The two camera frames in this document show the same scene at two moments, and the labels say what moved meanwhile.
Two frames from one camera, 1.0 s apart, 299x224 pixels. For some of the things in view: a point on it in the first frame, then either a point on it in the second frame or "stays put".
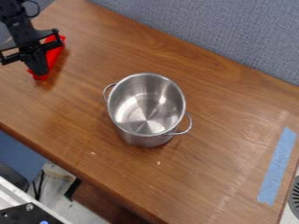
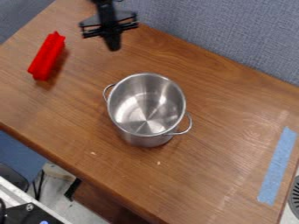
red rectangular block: x=52 y=55 stays put
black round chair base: x=14 y=178 stays put
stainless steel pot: x=146 y=105 stays put
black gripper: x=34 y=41 → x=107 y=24
